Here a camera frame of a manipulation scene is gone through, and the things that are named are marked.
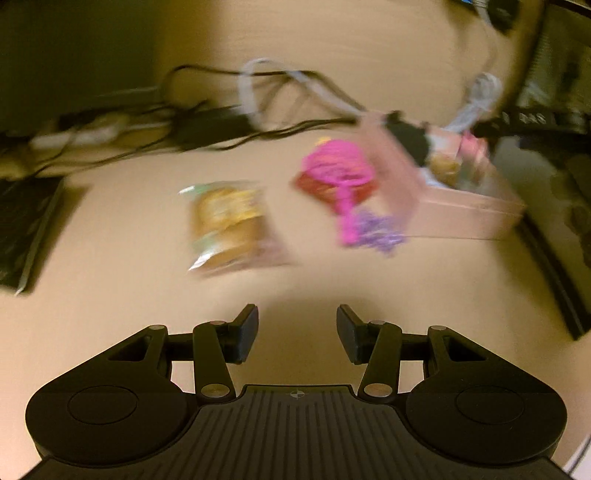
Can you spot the black plush toy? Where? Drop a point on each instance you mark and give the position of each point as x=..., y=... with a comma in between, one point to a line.
x=411, y=136

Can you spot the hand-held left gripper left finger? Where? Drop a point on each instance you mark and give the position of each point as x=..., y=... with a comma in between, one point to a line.
x=247, y=334

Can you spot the black power adapter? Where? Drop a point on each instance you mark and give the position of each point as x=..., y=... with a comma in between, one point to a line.
x=212, y=124

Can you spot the pink storage box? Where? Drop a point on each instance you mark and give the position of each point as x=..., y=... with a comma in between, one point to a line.
x=443, y=210

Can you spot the black notebook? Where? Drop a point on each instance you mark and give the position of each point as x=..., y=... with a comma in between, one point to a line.
x=27, y=226

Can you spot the pink packet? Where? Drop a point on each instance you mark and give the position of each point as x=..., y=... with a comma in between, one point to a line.
x=475, y=147

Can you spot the small golden snack packet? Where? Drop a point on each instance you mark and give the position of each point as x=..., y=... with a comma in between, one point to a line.
x=445, y=170

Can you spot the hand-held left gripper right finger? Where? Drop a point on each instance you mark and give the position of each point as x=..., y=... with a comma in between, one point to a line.
x=348, y=334

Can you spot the white power strip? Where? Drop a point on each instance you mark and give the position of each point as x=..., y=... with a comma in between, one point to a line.
x=81, y=131

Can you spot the brown cookie snack packet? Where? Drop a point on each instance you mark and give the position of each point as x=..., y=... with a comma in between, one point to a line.
x=228, y=224

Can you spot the red snack packet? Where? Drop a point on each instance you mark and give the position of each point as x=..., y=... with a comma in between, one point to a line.
x=318, y=184

